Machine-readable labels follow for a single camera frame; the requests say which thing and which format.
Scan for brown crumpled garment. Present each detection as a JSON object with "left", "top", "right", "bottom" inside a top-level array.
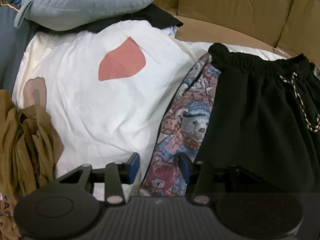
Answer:
[{"left": 1, "top": 90, "right": 63, "bottom": 239}]

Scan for grey-blue blanket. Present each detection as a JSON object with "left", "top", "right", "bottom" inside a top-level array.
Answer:
[{"left": 0, "top": 5, "right": 37, "bottom": 93}]

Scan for cream bear print duvet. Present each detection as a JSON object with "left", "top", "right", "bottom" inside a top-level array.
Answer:
[{"left": 14, "top": 21, "right": 285, "bottom": 197}]

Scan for black cloth under pillow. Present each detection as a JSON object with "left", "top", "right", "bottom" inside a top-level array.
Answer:
[{"left": 32, "top": 0, "right": 185, "bottom": 34}]

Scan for light blue neck pillow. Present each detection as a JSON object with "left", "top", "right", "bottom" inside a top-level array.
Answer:
[{"left": 14, "top": 0, "right": 154, "bottom": 31}]

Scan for brown cardboard box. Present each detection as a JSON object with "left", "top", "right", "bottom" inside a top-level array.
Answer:
[{"left": 155, "top": 0, "right": 319, "bottom": 63}]

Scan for black bear-pattern shorts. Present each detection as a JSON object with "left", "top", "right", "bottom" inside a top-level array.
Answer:
[{"left": 139, "top": 43, "right": 319, "bottom": 196}]

